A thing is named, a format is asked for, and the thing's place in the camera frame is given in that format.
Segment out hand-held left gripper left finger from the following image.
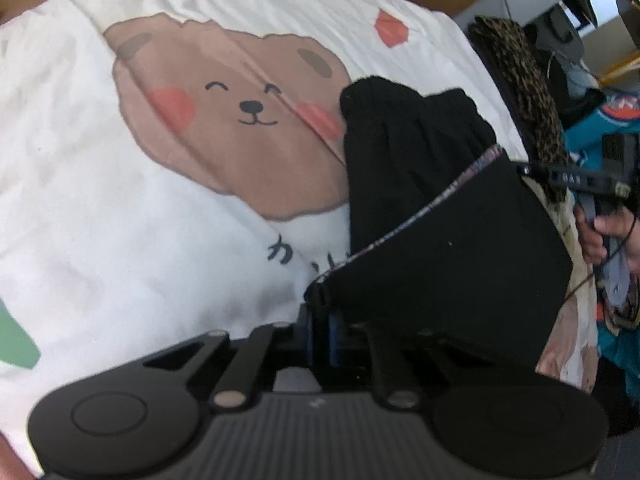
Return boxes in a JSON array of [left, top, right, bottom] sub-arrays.
[[142, 305, 317, 410]]

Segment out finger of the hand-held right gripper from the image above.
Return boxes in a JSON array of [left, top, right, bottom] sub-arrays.
[[515, 159, 568, 183]]

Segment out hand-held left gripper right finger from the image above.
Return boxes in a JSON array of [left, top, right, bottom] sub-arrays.
[[327, 312, 501, 407]]

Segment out black shorts with bear print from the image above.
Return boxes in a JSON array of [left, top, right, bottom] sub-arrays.
[[305, 76, 573, 376]]

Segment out person's right hand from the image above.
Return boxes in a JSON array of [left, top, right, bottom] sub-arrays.
[[575, 205, 640, 273]]

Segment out teal printed cloth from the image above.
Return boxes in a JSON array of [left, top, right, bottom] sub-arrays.
[[562, 87, 640, 381]]

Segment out yellow table leg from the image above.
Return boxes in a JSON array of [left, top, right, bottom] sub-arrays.
[[600, 50, 640, 83]]

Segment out leopard print cloth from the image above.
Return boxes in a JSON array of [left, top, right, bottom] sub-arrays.
[[467, 16, 571, 206]]

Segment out grey laptop bag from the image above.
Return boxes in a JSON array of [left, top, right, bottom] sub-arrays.
[[535, 2, 586, 61]]

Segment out cream bear printed blanket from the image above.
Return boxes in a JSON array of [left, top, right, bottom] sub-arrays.
[[0, 0, 601, 480]]

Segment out person's grey clothing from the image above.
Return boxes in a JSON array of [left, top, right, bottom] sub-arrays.
[[595, 355, 640, 480]]

